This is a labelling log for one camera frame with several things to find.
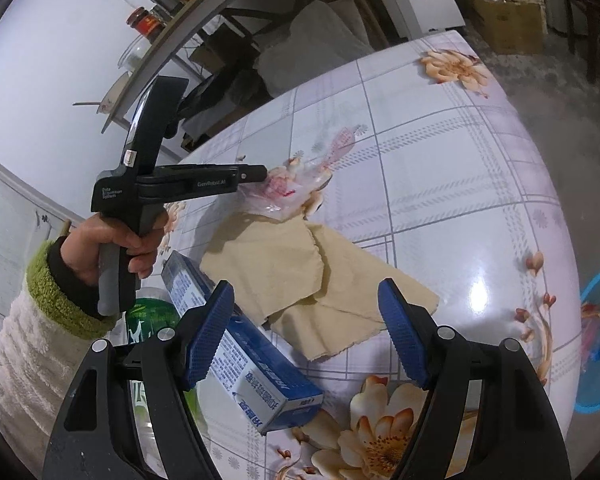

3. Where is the green plastic bottle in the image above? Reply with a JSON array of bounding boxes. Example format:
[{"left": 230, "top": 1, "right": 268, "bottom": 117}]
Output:
[{"left": 122, "top": 287, "right": 181, "bottom": 348}]

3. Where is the person's left hand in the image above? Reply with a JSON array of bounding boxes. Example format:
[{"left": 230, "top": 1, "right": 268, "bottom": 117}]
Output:
[{"left": 60, "top": 207, "right": 170, "bottom": 288}]

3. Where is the bowl with chopsticks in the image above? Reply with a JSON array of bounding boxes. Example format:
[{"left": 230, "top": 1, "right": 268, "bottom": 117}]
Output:
[{"left": 72, "top": 71, "right": 131, "bottom": 113}]

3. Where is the glass bowl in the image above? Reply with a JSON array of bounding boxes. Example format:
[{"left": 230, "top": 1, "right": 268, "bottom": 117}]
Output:
[{"left": 117, "top": 35, "right": 153, "bottom": 72}]

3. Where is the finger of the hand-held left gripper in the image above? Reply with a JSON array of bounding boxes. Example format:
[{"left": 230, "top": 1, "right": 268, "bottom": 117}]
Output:
[{"left": 152, "top": 162, "right": 269, "bottom": 183}]

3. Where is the beige paper towel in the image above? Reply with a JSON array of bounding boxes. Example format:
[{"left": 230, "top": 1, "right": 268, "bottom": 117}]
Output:
[{"left": 200, "top": 212, "right": 327, "bottom": 322}]

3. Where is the dark wooden stool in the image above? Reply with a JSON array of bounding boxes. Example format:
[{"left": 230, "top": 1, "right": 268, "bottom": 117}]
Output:
[{"left": 555, "top": 0, "right": 600, "bottom": 83}]

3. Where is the black clothing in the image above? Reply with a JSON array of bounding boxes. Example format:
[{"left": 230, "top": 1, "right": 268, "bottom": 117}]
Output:
[{"left": 180, "top": 67, "right": 276, "bottom": 141}]

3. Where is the grey side table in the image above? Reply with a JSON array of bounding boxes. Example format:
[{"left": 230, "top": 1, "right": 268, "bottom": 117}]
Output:
[{"left": 100, "top": 0, "right": 381, "bottom": 133}]

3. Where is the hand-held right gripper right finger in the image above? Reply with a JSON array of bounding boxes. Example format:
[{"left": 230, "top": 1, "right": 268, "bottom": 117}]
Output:
[{"left": 376, "top": 279, "right": 573, "bottom": 480}]

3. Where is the sauce jar red lid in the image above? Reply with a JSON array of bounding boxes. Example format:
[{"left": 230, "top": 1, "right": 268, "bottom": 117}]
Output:
[{"left": 126, "top": 6, "right": 166, "bottom": 43}]

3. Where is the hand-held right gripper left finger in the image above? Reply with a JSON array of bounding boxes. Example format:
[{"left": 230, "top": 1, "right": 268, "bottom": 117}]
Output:
[{"left": 42, "top": 280, "right": 236, "bottom": 480}]

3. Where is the white cabinet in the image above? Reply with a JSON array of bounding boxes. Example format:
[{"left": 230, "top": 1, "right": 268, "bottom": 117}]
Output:
[{"left": 380, "top": 0, "right": 467, "bottom": 41}]

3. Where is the clear plastic bag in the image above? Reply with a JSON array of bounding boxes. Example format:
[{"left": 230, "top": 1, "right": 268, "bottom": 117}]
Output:
[{"left": 252, "top": 152, "right": 333, "bottom": 222}]

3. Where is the large cardboard box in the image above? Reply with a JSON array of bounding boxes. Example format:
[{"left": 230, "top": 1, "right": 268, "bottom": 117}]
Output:
[{"left": 467, "top": 0, "right": 548, "bottom": 56}]

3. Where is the beige cloth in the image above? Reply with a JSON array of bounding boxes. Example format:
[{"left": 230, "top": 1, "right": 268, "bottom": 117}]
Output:
[{"left": 270, "top": 221, "right": 441, "bottom": 362}]

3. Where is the white cushion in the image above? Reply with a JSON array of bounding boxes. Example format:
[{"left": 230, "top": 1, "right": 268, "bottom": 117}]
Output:
[{"left": 257, "top": 0, "right": 376, "bottom": 96}]

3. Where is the small brown box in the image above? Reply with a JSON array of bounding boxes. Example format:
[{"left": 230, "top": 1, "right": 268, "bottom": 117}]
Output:
[{"left": 190, "top": 42, "right": 227, "bottom": 70}]

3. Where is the blue toothpaste box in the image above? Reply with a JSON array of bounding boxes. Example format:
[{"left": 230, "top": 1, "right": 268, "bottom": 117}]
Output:
[{"left": 161, "top": 251, "right": 325, "bottom": 431}]

